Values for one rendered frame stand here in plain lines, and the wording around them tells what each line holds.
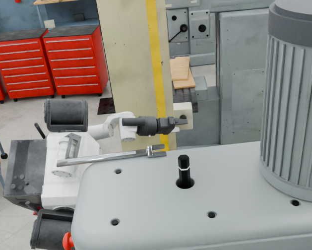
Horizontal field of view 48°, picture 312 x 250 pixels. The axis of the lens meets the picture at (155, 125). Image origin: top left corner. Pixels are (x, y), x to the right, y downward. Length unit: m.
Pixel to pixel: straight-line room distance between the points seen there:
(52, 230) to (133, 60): 1.50
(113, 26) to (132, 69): 0.31
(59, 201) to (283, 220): 0.76
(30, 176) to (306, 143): 0.89
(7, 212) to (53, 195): 2.66
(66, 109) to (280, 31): 0.89
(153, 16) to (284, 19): 1.80
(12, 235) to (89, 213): 2.92
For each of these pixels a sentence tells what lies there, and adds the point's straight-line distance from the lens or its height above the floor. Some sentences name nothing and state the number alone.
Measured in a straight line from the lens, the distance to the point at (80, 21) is 9.56.
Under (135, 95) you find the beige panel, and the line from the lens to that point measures 2.50.
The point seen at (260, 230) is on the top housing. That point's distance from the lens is 0.64.
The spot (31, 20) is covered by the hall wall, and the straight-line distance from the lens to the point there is 10.18.
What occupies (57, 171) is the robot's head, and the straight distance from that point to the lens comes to 1.11.
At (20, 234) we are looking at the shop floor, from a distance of 3.55.
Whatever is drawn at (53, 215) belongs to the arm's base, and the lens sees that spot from 1.20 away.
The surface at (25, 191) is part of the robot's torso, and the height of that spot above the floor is 1.63.
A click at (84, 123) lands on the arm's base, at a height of 1.72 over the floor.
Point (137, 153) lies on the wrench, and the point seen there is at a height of 1.90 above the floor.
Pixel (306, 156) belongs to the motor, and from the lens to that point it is 0.63.
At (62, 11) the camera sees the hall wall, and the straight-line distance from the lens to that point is 9.94.
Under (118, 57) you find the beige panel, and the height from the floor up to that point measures 1.56.
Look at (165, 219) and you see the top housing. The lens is 0.64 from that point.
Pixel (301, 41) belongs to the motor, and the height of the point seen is 2.17.
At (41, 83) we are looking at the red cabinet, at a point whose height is 0.30.
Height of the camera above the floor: 2.34
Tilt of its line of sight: 30 degrees down
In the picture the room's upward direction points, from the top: 6 degrees counter-clockwise
